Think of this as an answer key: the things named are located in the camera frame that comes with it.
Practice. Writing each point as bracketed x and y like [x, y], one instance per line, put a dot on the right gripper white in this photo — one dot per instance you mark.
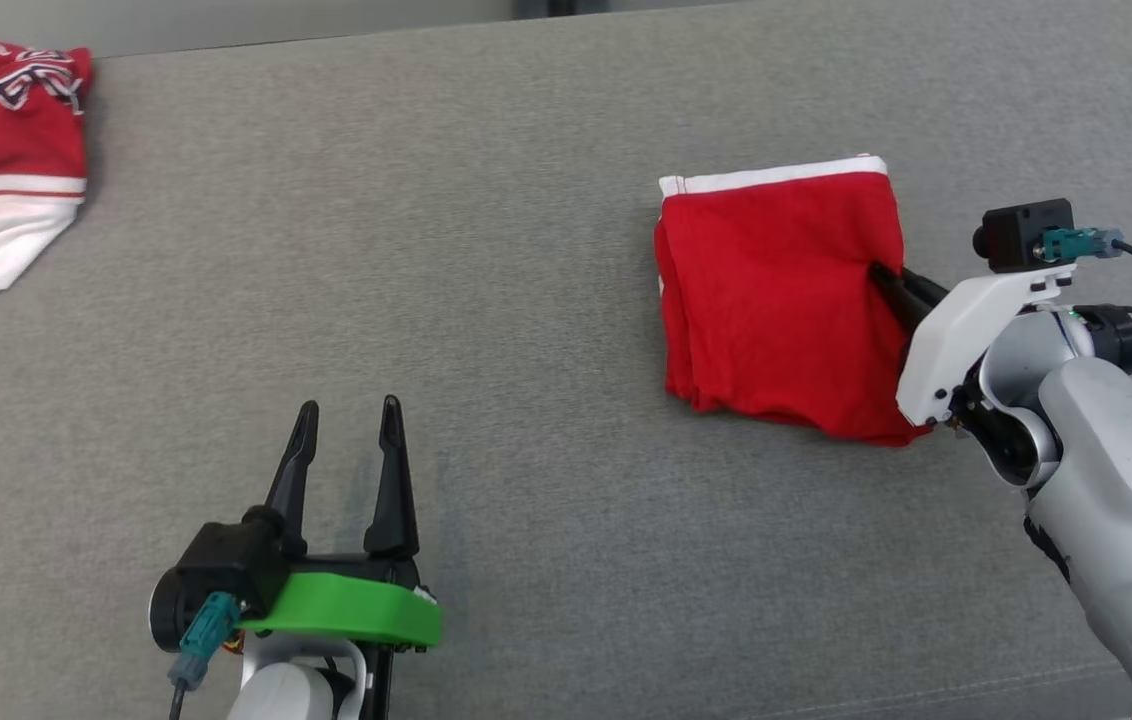
[956, 330]

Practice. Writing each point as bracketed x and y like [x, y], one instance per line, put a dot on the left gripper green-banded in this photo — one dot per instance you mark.
[356, 610]

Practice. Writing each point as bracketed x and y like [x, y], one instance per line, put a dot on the red white-trimmed shorts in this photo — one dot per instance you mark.
[776, 300]

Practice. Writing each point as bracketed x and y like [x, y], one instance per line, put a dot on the red Bulls 23 jersey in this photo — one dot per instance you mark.
[6, 140]

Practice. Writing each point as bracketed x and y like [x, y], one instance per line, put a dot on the white grey left arm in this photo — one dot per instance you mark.
[276, 690]

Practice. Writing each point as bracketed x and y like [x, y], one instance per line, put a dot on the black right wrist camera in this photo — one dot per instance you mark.
[1021, 230]

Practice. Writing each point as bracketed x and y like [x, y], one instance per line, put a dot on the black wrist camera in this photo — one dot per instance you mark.
[1021, 230]
[226, 565]

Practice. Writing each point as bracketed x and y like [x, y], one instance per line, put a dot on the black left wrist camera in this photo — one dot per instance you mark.
[226, 565]

